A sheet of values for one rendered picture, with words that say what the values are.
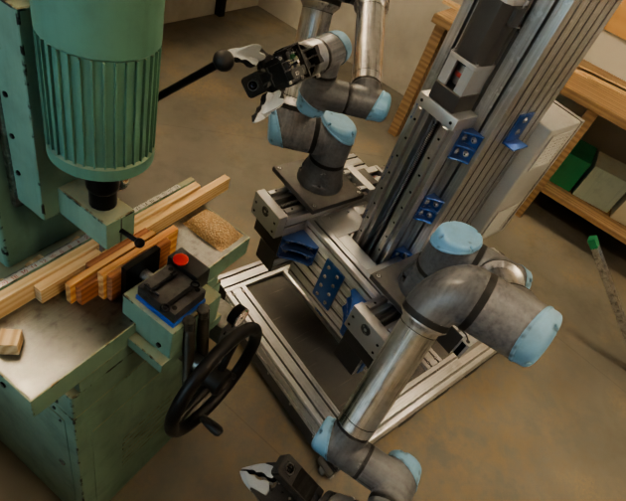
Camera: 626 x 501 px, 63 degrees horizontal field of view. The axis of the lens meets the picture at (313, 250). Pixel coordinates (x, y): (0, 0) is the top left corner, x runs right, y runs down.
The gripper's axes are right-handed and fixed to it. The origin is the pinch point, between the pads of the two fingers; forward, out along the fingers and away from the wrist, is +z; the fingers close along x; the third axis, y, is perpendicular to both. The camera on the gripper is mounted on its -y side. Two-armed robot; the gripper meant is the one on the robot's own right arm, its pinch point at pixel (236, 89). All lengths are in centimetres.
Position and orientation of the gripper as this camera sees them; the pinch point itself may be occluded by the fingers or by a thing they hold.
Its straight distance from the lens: 100.7
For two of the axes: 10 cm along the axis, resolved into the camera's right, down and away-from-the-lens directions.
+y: 7.5, -1.0, -6.6
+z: -5.4, 4.9, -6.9
